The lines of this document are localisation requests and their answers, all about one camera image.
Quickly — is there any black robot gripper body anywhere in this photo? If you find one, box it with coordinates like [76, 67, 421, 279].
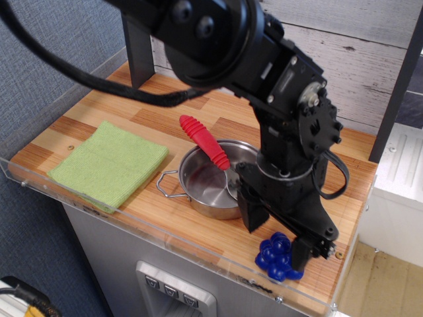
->
[235, 155, 340, 258]

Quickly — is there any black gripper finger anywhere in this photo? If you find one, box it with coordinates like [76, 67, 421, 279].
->
[237, 186, 270, 233]
[291, 236, 319, 271]

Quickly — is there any blue toy grape bunch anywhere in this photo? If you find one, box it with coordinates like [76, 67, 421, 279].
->
[254, 232, 304, 282]

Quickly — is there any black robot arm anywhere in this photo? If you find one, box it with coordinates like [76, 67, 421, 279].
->
[114, 1, 346, 271]

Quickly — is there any small steel pot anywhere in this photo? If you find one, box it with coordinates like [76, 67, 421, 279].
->
[156, 145, 241, 220]

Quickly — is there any white ridged side unit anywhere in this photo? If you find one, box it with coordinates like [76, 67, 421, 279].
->
[358, 123, 422, 267]

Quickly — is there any silver dispenser button panel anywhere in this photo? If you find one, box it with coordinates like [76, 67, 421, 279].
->
[135, 261, 217, 316]

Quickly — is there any grey toy fridge cabinet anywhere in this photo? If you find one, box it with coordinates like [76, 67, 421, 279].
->
[64, 205, 302, 316]

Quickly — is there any green folded cloth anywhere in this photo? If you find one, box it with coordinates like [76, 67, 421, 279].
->
[47, 121, 169, 214]

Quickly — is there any yellow object at corner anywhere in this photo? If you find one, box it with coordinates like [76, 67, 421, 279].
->
[24, 305, 50, 317]

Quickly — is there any red handled metal spoon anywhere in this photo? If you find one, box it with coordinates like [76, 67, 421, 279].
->
[179, 115, 239, 200]

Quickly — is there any dark right frame post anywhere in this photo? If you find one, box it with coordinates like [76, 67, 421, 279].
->
[367, 0, 423, 163]

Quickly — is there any dark frame post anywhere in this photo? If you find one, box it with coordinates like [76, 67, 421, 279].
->
[367, 0, 423, 163]
[121, 13, 155, 88]

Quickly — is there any dark left frame post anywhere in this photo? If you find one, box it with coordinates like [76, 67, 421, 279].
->
[121, 13, 155, 88]

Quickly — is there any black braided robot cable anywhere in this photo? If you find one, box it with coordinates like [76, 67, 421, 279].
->
[0, 0, 212, 109]

